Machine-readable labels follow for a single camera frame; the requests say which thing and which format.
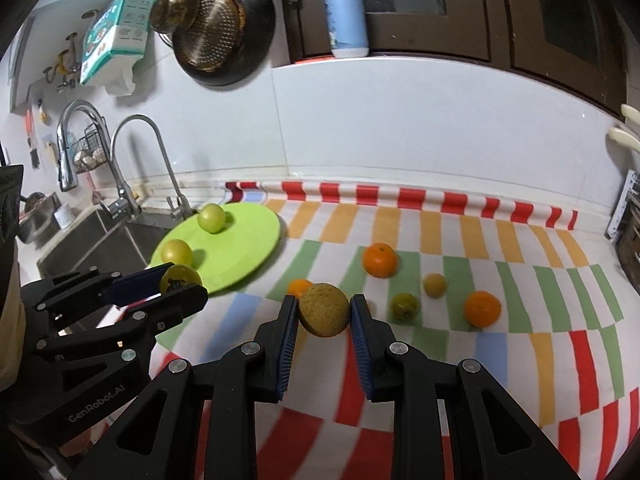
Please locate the steel gooseneck faucet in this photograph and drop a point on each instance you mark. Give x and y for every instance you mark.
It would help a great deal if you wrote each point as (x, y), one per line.
(165, 155)

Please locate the black frying pan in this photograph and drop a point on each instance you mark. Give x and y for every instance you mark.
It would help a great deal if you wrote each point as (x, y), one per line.
(255, 25)

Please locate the yellow-green apple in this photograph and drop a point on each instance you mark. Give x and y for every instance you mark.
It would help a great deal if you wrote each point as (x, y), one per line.
(176, 251)

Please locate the brown russet pear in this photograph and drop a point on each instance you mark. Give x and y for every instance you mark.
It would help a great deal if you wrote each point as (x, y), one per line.
(324, 310)

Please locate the striped colourful tablecloth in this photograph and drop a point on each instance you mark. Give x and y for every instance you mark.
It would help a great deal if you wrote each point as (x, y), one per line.
(450, 360)

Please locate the small yellow fruit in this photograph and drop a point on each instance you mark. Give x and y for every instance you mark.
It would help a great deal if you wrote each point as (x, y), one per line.
(435, 285)

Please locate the dish rack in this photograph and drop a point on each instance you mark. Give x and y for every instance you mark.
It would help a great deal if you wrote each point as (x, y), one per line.
(625, 220)

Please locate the lime green plate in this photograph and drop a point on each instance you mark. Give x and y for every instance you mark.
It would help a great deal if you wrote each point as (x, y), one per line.
(240, 245)

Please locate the copper strainer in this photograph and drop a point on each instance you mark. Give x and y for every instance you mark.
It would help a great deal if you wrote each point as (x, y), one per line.
(215, 30)

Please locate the steel sink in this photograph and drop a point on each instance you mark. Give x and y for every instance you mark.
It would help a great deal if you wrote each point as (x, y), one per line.
(90, 245)

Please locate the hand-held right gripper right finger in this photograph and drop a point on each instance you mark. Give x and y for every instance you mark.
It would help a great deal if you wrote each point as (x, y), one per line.
(361, 355)

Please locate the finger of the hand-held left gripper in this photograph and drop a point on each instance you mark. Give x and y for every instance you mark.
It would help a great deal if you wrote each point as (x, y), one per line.
(135, 287)
(175, 302)

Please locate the green round fruit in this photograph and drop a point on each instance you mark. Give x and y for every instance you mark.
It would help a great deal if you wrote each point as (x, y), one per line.
(404, 306)

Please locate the white plastic bag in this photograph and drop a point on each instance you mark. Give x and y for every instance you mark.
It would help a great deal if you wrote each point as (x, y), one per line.
(122, 77)

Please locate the small orange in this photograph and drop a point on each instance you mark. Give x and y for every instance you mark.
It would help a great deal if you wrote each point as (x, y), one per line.
(299, 287)

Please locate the white pump bottle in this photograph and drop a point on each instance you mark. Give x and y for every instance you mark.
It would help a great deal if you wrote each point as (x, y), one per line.
(345, 20)

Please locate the dark brown window frame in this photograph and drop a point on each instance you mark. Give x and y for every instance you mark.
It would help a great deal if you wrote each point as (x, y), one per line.
(480, 10)

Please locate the yellow round fruit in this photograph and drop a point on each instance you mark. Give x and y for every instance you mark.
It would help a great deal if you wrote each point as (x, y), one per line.
(184, 275)

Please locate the steel pull-down faucet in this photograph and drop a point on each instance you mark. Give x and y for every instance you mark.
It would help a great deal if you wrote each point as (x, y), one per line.
(66, 170)

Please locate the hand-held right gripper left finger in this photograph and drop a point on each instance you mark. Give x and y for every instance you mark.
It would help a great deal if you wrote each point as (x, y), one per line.
(285, 355)

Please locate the tissue pack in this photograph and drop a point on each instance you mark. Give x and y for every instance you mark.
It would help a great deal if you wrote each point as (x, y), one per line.
(115, 30)

